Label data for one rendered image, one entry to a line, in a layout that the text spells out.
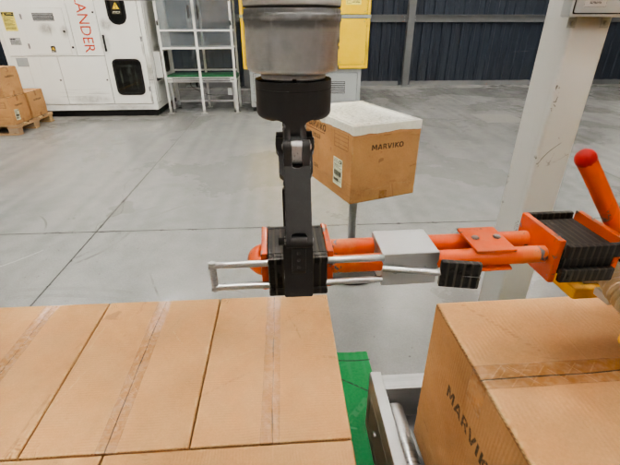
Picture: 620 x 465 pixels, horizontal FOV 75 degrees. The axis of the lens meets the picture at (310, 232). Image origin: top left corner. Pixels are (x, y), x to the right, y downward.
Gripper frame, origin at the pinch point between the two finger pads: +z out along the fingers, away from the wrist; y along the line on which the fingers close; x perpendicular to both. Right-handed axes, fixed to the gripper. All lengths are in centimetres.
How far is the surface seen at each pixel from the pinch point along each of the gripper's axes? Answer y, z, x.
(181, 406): 34, 66, 31
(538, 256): -1.9, 0.4, -29.5
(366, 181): 150, 47, -41
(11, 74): 598, 40, 386
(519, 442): -8.8, 25.8, -29.7
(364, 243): 2.0, 0.0, -8.8
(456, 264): -4.8, -0.8, -17.8
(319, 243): -0.6, -1.7, -2.8
